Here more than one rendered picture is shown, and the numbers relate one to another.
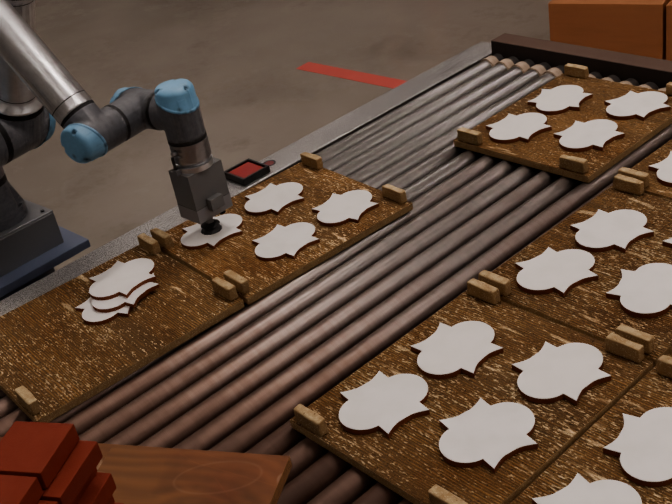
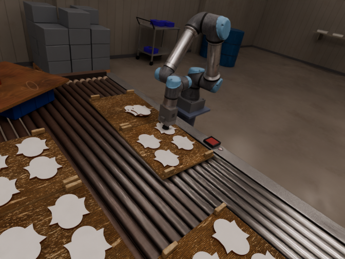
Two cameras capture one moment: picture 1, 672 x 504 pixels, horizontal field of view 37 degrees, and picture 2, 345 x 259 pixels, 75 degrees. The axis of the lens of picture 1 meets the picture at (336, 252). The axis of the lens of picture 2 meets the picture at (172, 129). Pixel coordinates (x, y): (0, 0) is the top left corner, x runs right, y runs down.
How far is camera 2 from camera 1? 1.83 m
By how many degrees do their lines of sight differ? 66
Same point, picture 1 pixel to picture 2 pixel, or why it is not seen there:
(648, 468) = not seen: outside the picture
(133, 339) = (112, 112)
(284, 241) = (147, 140)
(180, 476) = (14, 96)
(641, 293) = (17, 238)
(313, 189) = (187, 153)
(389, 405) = (28, 147)
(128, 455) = (32, 92)
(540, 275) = (68, 202)
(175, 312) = (121, 119)
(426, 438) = (6, 153)
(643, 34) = not seen: outside the picture
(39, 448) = not seen: outside the picture
